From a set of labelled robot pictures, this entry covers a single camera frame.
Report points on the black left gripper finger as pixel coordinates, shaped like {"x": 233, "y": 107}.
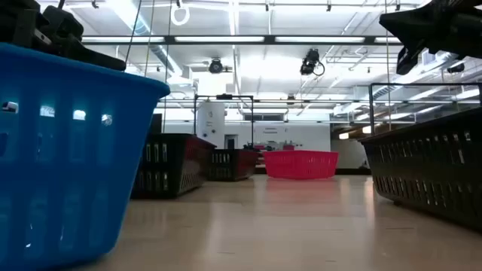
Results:
{"x": 62, "y": 24}
{"x": 94, "y": 56}

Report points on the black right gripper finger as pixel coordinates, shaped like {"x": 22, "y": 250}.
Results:
{"x": 408, "y": 60}
{"x": 414, "y": 26}

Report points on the black plastic basket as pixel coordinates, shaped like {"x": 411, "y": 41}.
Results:
{"x": 433, "y": 169}
{"x": 231, "y": 165}
{"x": 173, "y": 165}

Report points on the red plastic basket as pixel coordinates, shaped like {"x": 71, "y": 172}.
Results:
{"x": 301, "y": 165}

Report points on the black overhead light bar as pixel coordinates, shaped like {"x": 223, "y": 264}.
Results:
{"x": 169, "y": 39}

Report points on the blue plastic basket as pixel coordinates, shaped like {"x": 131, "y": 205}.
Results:
{"x": 75, "y": 169}

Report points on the black round ceiling fixture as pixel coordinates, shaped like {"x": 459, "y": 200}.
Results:
{"x": 215, "y": 66}

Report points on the white cylindrical tank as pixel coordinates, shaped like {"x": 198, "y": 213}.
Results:
{"x": 211, "y": 124}

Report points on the black overhead camera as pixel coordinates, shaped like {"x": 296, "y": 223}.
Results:
{"x": 310, "y": 62}

